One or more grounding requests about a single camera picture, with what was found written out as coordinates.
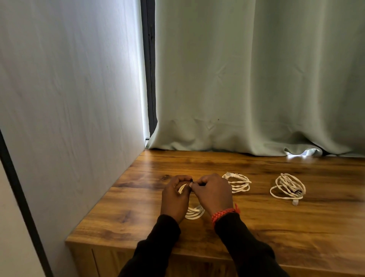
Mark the person's left hand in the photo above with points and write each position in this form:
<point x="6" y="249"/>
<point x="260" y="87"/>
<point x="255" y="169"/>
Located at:
<point x="174" y="202"/>

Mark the white side panel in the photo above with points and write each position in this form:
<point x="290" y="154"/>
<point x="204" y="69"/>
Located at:
<point x="71" y="114"/>

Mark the person's right forearm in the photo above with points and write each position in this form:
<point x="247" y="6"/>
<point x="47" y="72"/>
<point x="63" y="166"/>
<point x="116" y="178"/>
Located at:
<point x="248" y="251"/>

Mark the person's left forearm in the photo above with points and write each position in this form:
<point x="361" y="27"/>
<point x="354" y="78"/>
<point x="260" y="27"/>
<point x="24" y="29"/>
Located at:
<point x="151" y="251"/>

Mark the black window frame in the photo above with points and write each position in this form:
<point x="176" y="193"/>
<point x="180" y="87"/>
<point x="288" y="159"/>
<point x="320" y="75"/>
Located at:
<point x="149" y="71"/>

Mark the grey-green curtain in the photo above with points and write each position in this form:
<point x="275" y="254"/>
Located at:
<point x="256" y="71"/>

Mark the person's right hand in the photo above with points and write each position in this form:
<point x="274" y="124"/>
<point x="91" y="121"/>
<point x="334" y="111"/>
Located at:
<point x="214" y="194"/>

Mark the wooden cabinet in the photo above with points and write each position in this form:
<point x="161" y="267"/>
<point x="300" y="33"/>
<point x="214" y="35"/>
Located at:
<point x="299" y="228"/>

